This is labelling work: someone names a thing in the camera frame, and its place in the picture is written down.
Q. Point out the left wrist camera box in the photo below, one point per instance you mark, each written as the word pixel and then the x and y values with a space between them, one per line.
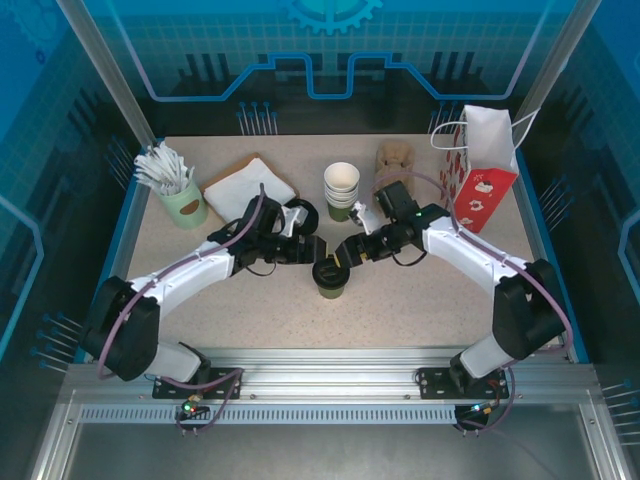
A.
pixel 292 217

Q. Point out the light green jar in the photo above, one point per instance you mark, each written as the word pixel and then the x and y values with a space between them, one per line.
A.
pixel 175 210

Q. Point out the brown pulp cup carrier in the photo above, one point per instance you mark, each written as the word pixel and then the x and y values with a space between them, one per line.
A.
pixel 395 155

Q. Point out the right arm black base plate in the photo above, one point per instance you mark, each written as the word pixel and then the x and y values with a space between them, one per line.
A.
pixel 432 385

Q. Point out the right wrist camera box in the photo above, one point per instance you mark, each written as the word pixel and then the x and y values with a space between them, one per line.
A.
pixel 362 217

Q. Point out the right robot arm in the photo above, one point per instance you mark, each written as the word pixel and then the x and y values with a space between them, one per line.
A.
pixel 460 245

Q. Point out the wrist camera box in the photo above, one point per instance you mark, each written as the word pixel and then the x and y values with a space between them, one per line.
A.
pixel 292 217
pixel 362 217

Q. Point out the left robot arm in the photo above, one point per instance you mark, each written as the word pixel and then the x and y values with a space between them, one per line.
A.
pixel 190 267

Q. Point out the steel sheet shelf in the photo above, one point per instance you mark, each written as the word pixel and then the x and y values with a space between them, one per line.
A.
pixel 325 455

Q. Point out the aluminium frame rail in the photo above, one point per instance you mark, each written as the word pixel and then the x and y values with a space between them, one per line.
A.
pixel 325 372

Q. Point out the small connector with green light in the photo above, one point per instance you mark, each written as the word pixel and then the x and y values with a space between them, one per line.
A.
pixel 482 410
pixel 189 407

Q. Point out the aluminium frame post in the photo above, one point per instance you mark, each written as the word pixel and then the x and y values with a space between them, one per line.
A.
pixel 105 65
pixel 555 65

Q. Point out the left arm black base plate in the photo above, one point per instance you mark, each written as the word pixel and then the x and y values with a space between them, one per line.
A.
pixel 165 387

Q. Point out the red white paper gift bag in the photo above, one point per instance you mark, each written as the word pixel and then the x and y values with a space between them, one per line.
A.
pixel 480 195

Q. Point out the blue table border frame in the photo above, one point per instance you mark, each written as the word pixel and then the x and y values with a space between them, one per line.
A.
pixel 539 225

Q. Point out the stack of black plastic lids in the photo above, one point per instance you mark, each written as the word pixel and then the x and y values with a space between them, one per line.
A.
pixel 310 210

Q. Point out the black plastic cup lid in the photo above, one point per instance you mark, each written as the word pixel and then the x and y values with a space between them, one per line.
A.
pixel 327 275

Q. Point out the stack of white napkins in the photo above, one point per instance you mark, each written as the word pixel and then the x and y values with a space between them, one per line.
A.
pixel 240 185

